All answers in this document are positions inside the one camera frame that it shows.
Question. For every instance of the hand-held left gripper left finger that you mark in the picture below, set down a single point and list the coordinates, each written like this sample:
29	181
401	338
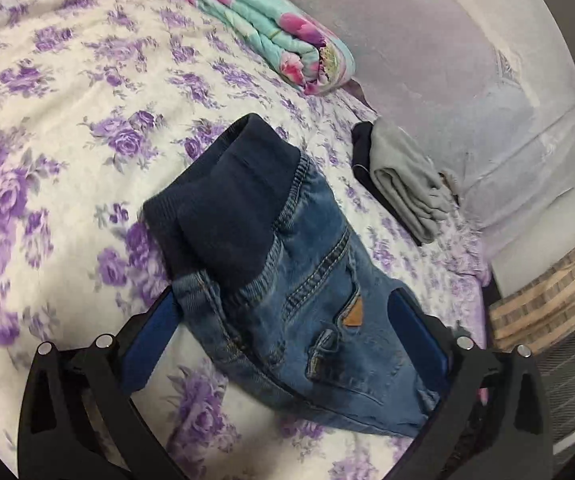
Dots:
150	345

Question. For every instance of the blue denim pants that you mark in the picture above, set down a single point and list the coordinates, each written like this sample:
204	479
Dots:
307	285

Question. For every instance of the folded teal floral blanket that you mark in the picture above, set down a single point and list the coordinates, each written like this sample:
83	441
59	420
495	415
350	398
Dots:
267	25

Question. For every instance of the folded grey garment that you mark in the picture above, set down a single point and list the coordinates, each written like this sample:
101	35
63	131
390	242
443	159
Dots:
407	185

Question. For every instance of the beige striped cloth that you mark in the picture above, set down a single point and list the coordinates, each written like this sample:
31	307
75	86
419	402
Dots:
542	300

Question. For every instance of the folded black garment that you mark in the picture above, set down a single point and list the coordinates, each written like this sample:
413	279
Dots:
362	155

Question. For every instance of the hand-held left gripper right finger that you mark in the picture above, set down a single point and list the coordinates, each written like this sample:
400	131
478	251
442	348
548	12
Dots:
417	340

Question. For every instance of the purple floral bedsheet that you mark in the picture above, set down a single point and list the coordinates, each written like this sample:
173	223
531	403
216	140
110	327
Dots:
67	160

